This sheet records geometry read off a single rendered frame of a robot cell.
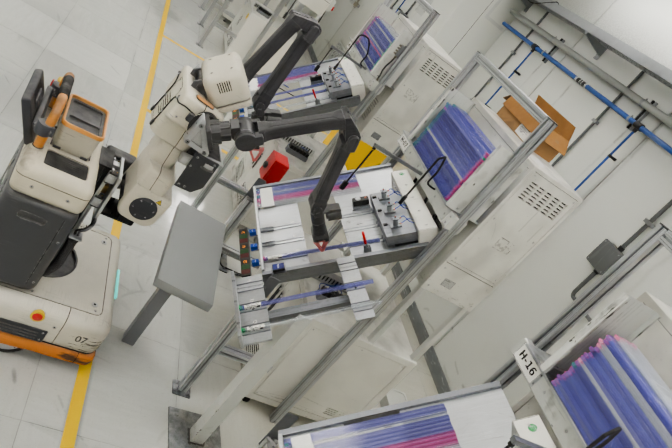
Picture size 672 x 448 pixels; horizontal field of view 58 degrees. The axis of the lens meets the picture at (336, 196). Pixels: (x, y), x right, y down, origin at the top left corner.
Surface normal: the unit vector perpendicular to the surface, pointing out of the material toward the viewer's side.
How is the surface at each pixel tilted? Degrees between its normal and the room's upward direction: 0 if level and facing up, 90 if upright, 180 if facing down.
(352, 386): 90
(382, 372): 90
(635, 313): 90
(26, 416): 0
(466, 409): 45
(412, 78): 90
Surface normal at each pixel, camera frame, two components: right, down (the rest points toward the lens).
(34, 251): 0.21, 0.56
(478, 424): -0.13, -0.82
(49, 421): 0.59, -0.73
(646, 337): -0.79, -0.44
